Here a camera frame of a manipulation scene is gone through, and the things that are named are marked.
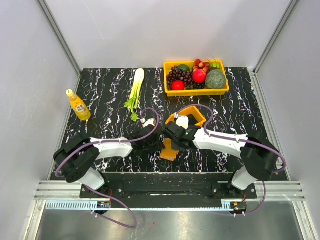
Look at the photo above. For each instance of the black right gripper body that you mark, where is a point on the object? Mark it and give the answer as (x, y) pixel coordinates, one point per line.
(175, 144)

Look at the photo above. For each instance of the white cable duct strip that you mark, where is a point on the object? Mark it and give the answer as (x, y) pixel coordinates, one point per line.
(95, 205)

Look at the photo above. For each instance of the yellow juice bottle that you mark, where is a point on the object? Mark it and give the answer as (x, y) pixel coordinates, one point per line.
(79, 107)

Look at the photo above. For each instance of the green white celery stalk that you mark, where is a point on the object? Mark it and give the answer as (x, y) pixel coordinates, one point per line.
(132, 103)

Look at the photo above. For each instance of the green apple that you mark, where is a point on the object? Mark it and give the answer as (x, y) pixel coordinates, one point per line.
(214, 66)

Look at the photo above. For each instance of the red pomegranate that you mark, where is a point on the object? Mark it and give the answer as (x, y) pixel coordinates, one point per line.
(199, 76)

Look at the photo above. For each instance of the purple grape bunch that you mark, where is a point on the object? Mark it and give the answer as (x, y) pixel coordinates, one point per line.
(177, 74)

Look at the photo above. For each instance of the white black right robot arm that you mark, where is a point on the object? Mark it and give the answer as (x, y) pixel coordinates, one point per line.
(258, 155)

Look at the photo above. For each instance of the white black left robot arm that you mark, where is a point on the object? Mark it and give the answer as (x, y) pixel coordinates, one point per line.
(75, 159)

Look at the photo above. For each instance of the red apple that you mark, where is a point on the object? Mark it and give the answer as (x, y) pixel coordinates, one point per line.
(177, 85)

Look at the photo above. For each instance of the yellow fruit tray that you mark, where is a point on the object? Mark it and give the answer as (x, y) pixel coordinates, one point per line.
(199, 92)

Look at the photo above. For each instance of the green lime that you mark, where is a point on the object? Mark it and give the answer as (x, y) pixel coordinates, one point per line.
(183, 67)

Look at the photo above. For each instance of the orange leather card holder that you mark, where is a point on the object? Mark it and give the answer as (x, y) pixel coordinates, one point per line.
(168, 153)

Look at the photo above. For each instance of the red cherry cluster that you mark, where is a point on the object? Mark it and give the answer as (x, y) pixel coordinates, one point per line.
(201, 65)

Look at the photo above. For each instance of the green netted melon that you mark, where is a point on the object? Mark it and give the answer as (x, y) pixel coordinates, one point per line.
(215, 79)

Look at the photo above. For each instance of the dark blueberry cluster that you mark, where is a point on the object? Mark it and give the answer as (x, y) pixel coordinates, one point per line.
(195, 86)

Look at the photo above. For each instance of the small yellow plastic bin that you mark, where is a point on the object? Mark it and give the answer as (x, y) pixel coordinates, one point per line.
(189, 116)

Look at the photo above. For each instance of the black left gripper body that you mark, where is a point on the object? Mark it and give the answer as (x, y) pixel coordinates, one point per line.
(154, 146)

